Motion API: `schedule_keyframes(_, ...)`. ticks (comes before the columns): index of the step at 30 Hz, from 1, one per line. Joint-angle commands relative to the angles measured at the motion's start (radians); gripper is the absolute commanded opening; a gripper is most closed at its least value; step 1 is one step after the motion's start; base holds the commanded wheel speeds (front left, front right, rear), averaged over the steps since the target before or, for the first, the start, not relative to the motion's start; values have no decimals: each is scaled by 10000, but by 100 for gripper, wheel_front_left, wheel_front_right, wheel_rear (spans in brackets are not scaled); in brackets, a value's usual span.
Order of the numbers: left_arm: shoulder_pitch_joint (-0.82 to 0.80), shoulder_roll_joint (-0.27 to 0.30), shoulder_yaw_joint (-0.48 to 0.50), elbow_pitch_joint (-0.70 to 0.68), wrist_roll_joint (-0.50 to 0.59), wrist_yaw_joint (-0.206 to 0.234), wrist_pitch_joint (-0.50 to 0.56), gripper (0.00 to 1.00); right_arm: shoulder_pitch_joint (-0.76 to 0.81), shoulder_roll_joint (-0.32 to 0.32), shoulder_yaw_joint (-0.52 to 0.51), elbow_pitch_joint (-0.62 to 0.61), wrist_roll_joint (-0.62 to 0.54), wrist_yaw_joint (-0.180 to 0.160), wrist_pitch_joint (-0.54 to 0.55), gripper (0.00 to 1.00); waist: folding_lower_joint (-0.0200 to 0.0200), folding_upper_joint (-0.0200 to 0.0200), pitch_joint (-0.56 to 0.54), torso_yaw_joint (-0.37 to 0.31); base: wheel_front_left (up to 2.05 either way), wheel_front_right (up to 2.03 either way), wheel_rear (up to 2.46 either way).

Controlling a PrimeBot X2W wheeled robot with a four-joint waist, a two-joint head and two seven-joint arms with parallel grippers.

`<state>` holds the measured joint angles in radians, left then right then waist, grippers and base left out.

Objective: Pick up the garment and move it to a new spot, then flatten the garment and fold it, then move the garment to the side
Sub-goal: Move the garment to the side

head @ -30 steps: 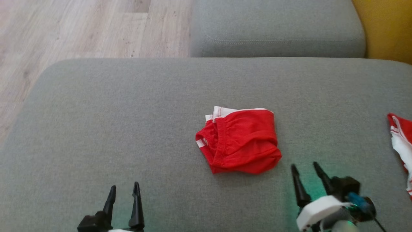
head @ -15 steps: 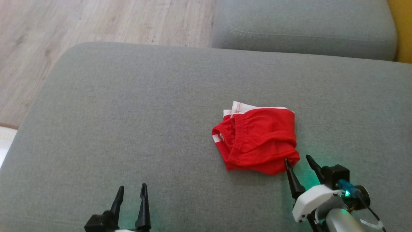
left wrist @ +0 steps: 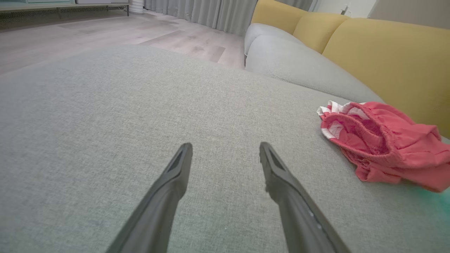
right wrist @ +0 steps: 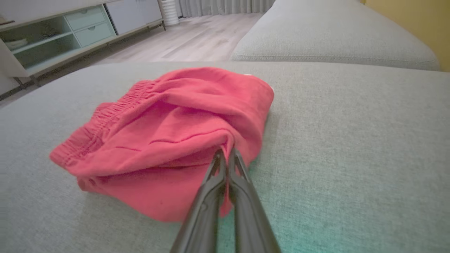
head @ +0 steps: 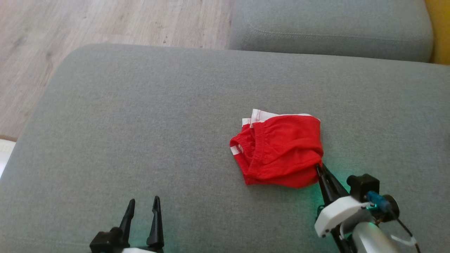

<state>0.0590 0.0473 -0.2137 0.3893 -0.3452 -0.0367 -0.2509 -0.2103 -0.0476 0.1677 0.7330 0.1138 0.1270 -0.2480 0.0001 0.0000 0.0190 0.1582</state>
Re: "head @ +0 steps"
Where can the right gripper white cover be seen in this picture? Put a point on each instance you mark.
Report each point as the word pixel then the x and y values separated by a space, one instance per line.
pixel 341 212

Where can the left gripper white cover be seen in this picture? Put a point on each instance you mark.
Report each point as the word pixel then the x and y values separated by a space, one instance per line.
pixel 140 251

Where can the red shorts white trim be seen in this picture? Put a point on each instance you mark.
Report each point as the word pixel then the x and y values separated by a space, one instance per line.
pixel 281 151

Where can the large grey sofa seat cushion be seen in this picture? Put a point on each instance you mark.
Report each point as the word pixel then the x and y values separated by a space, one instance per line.
pixel 140 123

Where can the large yellow sofa back cushion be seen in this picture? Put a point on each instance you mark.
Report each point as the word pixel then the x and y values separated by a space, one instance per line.
pixel 441 31

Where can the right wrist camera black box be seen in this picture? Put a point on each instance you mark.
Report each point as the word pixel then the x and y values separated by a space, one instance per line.
pixel 364 184

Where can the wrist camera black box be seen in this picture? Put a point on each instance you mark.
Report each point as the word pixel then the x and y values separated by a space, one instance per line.
pixel 364 184
pixel 103 242

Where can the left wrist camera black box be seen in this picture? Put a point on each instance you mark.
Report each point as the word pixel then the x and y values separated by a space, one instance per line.
pixel 103 242

